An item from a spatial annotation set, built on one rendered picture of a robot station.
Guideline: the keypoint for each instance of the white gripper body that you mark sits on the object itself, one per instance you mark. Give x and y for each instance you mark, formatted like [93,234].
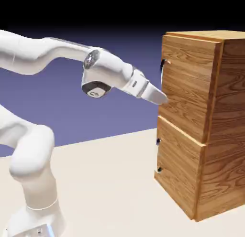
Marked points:
[154,94]

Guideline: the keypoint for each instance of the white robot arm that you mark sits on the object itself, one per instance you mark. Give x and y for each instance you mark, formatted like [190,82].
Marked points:
[34,49]

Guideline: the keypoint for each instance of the tall wooden cabinet door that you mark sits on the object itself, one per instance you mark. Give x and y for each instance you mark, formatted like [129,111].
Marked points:
[187,88]

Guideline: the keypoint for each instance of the short wooden cabinet door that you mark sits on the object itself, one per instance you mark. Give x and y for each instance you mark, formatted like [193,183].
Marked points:
[178,168]

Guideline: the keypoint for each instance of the light wooden cabinet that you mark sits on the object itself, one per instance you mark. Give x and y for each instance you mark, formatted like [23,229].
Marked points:
[225,126]

